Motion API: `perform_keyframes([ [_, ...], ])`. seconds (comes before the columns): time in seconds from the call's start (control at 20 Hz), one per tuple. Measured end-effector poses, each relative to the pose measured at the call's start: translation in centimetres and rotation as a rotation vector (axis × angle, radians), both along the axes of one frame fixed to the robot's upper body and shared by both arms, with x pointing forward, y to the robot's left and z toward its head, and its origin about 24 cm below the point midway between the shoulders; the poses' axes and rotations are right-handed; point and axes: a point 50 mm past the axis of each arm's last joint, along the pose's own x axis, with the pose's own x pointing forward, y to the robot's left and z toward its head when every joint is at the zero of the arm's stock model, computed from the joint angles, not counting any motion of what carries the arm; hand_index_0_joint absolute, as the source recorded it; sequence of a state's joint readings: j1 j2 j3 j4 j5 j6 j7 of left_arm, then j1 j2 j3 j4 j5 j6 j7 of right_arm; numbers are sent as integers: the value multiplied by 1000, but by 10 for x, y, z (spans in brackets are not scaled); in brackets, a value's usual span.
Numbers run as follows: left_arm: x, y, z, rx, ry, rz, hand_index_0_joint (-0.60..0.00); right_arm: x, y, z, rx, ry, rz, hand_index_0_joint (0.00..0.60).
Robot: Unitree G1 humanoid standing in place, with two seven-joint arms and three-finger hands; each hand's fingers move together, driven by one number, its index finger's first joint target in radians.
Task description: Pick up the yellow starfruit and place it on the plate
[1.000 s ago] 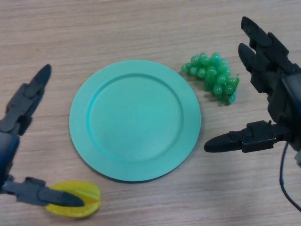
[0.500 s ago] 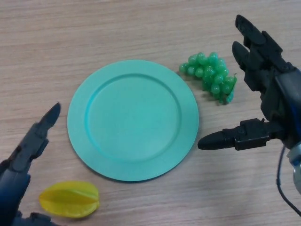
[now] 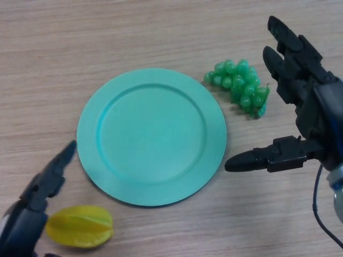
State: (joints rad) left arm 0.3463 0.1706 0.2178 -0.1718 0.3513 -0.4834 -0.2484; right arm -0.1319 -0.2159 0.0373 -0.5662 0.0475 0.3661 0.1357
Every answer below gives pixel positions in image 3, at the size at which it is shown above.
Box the green grape bunch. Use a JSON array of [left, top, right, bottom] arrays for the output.
[[203, 58, 271, 120]]

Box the green round plate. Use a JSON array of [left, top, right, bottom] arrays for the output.
[[76, 67, 228, 208]]

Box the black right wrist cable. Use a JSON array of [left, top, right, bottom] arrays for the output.
[[311, 163, 343, 250]]

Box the yellow starfruit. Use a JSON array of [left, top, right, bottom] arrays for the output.
[[44, 205, 114, 248]]

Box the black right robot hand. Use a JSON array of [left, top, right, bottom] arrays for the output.
[[224, 15, 343, 173]]

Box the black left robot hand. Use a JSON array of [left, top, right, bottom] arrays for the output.
[[0, 140, 78, 257]]

